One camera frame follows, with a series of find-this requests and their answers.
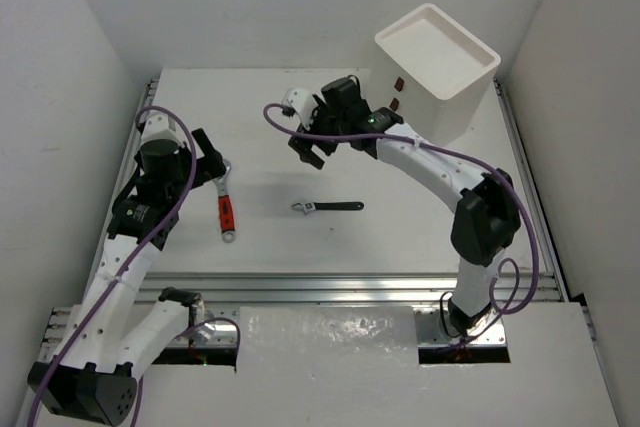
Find white drawer cabinet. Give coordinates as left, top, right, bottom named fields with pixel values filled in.
left=365, top=3, right=501, bottom=146

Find aluminium table frame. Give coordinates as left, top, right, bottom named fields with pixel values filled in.
left=14, top=74, right=599, bottom=427

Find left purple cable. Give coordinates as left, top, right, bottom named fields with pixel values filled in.
left=27, top=105, right=242, bottom=427

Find purple cable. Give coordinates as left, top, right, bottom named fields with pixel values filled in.
left=263, top=102, right=540, bottom=348
left=27, top=105, right=242, bottom=427

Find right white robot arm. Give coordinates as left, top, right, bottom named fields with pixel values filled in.
left=283, top=77, right=521, bottom=335

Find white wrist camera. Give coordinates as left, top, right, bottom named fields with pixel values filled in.
left=282, top=88, right=318, bottom=130
left=139, top=113, right=181, bottom=145

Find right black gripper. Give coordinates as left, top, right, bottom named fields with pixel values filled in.
left=290, top=94, right=349, bottom=167

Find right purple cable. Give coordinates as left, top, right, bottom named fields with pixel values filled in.
left=263, top=102, right=540, bottom=348

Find red adjustable wrench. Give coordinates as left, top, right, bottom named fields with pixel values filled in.
left=213, top=159, right=236, bottom=243

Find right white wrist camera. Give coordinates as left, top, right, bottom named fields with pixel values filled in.
left=282, top=88, right=318, bottom=130

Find black adjustable wrench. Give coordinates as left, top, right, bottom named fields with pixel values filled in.
left=291, top=198, right=364, bottom=215

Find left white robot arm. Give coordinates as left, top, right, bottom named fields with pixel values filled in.
left=27, top=127, right=227, bottom=426

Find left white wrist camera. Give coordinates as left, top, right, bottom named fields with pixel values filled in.
left=139, top=113, right=181, bottom=145

